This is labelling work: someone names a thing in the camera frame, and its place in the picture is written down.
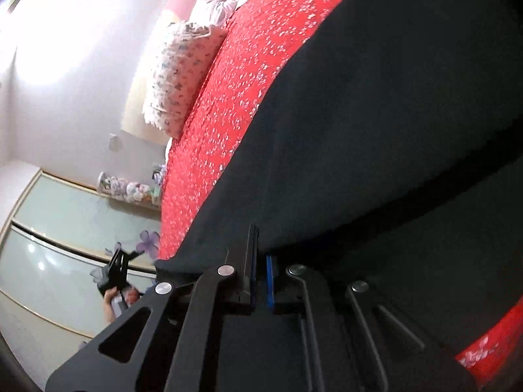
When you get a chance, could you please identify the black pants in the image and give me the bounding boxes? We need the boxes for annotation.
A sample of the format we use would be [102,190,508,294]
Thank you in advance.
[158,0,522,352]

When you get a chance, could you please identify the wardrobe with purple flowers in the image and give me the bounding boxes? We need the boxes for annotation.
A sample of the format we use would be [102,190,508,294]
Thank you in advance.
[1,172,160,388]

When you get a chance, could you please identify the stuffed toy stack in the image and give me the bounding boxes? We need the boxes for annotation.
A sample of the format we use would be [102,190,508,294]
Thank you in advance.
[97,172,161,208]

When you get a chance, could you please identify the floral pink pillow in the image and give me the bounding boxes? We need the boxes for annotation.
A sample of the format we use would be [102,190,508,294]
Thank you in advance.
[142,21,227,140]

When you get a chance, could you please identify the red floral bedspread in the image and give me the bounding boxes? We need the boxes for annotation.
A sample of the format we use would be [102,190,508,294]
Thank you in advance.
[159,0,342,260]

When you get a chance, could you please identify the wall socket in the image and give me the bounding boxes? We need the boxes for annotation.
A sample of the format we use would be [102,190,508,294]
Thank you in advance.
[108,134,119,151]

